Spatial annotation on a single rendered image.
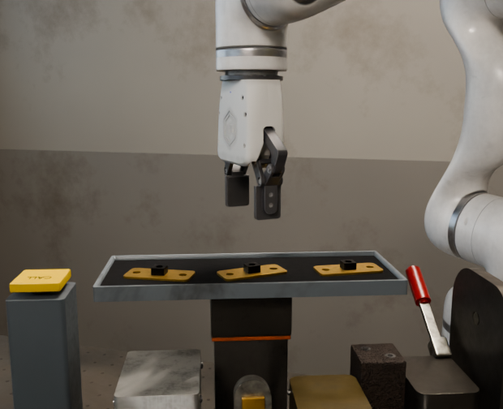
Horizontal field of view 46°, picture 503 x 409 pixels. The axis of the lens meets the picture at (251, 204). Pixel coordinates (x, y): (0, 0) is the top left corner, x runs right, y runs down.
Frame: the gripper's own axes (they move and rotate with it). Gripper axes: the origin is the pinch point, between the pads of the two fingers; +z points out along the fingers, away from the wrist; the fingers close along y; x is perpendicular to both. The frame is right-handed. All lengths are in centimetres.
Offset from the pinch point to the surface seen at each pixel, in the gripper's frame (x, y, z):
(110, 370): -5, -77, 55
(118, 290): -16.7, 0.2, 8.7
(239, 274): -1.9, 0.6, 8.6
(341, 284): 7.6, 8.9, 8.6
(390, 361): 8.8, 17.2, 14.9
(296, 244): 104, -183, 57
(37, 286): -25.0, -6.8, 9.2
